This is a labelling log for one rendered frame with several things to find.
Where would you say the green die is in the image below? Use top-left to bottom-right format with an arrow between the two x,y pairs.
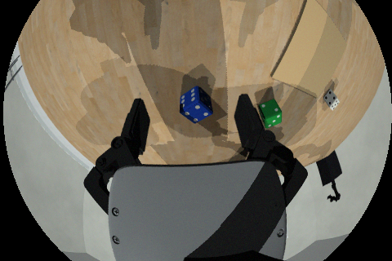
258,99 -> 282,128

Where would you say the tan square mat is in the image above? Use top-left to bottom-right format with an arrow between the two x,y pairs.
270,0 -> 347,98

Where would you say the blue die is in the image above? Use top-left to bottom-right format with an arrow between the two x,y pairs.
180,86 -> 213,124

